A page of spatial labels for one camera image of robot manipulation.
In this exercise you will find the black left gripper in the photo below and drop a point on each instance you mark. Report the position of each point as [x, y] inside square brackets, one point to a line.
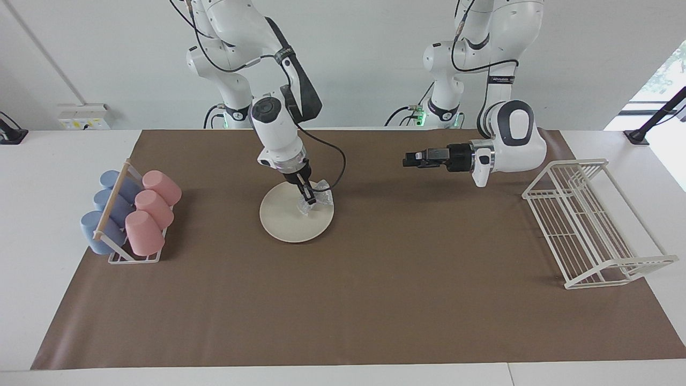
[458, 157]

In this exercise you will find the cream round plate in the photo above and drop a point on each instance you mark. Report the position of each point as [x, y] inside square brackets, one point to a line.
[284, 217]

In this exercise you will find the brown table mat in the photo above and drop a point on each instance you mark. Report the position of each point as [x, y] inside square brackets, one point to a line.
[375, 295]

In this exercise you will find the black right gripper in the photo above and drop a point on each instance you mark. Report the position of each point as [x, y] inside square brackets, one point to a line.
[296, 176]

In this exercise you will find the white power strip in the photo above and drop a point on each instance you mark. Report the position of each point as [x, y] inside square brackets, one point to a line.
[83, 117]

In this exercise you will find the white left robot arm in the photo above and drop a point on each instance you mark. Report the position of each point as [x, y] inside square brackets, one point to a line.
[514, 139]

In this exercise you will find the pink plastic cup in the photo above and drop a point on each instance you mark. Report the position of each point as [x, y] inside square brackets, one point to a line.
[144, 236]
[155, 209]
[163, 186]

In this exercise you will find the black desk clamp mount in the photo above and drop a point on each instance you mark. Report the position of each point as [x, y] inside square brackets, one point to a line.
[13, 135]

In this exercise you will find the blue plastic cup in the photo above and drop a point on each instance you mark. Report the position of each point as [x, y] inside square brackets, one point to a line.
[126, 185]
[115, 206]
[96, 236]

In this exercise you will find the cup rack with wooden bar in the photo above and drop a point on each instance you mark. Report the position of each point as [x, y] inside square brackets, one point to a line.
[112, 198]

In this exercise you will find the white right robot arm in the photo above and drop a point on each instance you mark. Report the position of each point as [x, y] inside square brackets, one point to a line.
[276, 128]

